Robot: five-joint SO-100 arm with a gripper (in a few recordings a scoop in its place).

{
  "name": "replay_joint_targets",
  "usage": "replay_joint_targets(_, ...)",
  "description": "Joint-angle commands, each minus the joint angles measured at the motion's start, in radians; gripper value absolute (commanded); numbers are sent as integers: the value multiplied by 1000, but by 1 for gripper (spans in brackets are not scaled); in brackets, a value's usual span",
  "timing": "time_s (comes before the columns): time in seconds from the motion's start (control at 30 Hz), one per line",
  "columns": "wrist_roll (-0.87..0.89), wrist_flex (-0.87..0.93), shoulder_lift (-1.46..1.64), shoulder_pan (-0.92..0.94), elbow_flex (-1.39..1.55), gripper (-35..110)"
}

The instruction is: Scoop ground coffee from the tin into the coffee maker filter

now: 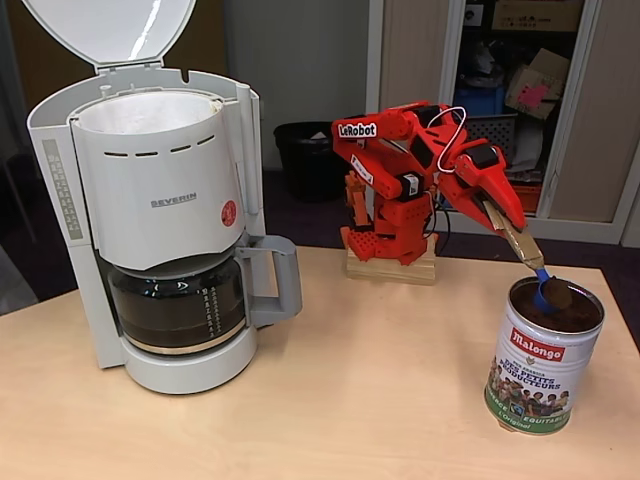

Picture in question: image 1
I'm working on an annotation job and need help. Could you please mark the blue coffee scoop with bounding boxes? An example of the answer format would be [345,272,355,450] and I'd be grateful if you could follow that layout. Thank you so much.
[480,196,572,314]

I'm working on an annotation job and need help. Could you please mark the Malongo coffee tin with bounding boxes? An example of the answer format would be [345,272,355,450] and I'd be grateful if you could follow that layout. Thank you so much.
[482,277,605,434]

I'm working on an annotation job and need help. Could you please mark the white drip coffee maker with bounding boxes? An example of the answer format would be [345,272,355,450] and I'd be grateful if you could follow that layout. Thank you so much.
[19,0,264,396]

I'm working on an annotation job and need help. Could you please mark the white paper coffee filter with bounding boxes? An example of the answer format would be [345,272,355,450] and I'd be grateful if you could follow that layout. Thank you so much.
[78,92,224,137]

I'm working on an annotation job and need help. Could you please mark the orange plastic crate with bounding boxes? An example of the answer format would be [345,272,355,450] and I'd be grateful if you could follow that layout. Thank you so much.
[499,179,544,212]

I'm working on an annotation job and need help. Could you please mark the grey perforated basket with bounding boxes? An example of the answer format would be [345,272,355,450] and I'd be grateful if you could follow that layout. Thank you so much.
[452,113,519,167]

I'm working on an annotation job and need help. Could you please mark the blue plastic crate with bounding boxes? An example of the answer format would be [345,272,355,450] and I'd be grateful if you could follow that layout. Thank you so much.
[452,87,502,119]

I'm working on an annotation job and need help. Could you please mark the wooden base block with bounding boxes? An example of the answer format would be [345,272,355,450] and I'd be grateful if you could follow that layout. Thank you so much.
[345,234,439,287]

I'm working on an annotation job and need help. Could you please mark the cardboard box pink sticker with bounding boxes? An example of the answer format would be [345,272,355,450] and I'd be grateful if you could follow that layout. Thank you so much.
[503,48,572,119]

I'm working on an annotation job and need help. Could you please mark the orange clamp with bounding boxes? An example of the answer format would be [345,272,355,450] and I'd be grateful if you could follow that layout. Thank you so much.
[343,170,374,231]

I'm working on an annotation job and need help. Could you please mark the grey tall shutter cabinet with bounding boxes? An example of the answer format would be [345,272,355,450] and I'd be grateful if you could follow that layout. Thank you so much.
[367,0,626,246]

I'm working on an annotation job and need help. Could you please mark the black waste bin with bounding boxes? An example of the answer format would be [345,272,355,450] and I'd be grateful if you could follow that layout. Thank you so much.
[273,121,351,204]

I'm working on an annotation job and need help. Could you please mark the plain brown cardboard box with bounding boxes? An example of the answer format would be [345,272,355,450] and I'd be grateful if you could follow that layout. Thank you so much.
[492,0,584,33]

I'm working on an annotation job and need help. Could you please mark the black power cable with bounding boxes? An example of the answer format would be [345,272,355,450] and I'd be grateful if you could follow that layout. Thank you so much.
[433,192,454,251]

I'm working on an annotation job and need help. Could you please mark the white looped servo cable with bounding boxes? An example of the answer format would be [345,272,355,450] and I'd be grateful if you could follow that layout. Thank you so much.
[434,106,468,174]

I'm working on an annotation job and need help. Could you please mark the glass carafe grey handle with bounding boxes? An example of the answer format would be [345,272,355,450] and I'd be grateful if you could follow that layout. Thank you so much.
[106,234,304,359]

